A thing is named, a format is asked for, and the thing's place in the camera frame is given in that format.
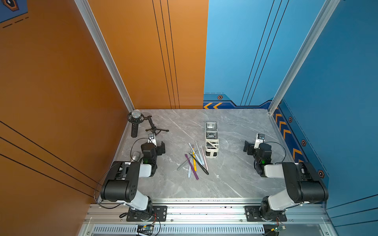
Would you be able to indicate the silver metal cylinder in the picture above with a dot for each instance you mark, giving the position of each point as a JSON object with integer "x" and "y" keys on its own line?
{"x": 135, "y": 156}

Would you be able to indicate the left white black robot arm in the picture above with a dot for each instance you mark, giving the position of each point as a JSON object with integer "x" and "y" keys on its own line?
{"x": 121, "y": 183}

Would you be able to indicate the aluminium rail frame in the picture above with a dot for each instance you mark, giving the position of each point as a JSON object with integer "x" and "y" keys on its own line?
{"x": 201, "y": 217}

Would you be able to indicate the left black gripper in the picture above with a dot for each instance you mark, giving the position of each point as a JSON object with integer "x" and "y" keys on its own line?
{"x": 158, "y": 147}

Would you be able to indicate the light blue toothbrush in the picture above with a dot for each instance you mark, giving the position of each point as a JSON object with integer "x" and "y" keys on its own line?
{"x": 195, "y": 146}

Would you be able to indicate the near clear plastic cup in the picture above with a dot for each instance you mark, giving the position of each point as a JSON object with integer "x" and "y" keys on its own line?
{"x": 211, "y": 134}

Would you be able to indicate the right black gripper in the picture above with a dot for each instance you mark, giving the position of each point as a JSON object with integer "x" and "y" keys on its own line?
{"x": 252, "y": 148}

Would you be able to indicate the right aluminium corner post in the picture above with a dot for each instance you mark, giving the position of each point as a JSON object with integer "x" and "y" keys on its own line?
{"x": 314, "y": 33}

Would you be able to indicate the right green circuit board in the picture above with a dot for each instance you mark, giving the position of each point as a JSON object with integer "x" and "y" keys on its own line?
{"x": 277, "y": 230}

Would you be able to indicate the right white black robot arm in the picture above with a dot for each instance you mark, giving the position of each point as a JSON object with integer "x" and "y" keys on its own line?
{"x": 303, "y": 185}

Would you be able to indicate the far clear plastic cup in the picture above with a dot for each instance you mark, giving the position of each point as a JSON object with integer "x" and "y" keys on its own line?
{"x": 211, "y": 126}

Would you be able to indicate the aluminium corner post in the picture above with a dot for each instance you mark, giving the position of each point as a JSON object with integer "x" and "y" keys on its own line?
{"x": 95, "y": 31}
{"x": 314, "y": 33}

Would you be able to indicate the pink toothbrush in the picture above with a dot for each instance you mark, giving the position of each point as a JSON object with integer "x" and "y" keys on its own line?
{"x": 204, "y": 157}

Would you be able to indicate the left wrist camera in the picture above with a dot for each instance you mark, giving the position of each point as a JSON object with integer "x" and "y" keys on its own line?
{"x": 152, "y": 139}

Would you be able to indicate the green circuit board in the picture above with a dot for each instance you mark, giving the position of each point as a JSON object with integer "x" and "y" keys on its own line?
{"x": 145, "y": 230}
{"x": 277, "y": 230}

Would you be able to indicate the black mini tripod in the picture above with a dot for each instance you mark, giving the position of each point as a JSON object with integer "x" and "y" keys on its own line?
{"x": 153, "y": 128}

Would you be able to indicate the black toothbrush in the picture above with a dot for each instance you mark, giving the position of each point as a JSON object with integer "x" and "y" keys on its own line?
{"x": 200, "y": 165}

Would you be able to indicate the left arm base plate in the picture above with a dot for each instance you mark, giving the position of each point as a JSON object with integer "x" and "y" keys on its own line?
{"x": 148, "y": 215}

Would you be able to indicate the black microphone with mount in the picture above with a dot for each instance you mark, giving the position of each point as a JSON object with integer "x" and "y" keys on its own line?
{"x": 135, "y": 118}

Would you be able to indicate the left aluminium corner post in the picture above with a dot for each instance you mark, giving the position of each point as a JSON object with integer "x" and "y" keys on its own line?
{"x": 95, "y": 31}

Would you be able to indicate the clear plastic cup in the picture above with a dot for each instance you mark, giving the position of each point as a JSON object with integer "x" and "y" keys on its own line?
{"x": 211, "y": 134}
{"x": 211, "y": 126}

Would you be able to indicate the yellow toothbrush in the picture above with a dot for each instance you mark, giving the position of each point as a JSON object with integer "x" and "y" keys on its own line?
{"x": 194, "y": 161}

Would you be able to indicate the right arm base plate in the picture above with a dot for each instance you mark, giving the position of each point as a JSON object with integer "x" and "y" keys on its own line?
{"x": 258, "y": 214}

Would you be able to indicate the left green circuit board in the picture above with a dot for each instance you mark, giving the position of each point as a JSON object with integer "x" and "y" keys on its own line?
{"x": 145, "y": 230}

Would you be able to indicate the white toothbrush holder rack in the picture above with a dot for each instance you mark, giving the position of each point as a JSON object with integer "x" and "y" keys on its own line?
{"x": 211, "y": 148}

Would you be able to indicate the purple toothbrush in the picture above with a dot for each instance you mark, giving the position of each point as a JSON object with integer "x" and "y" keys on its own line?
{"x": 192, "y": 167}

